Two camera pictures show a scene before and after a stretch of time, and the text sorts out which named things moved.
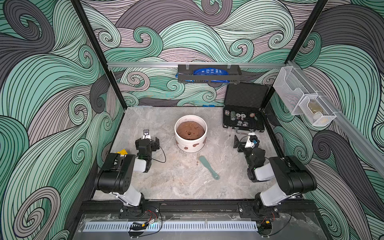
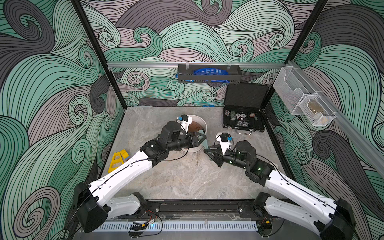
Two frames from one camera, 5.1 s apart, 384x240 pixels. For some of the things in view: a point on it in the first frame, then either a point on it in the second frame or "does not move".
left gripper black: (155, 145) → (204, 135)
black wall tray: (209, 73) does not move
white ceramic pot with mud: (190, 133) does not move
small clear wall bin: (316, 110) does not move
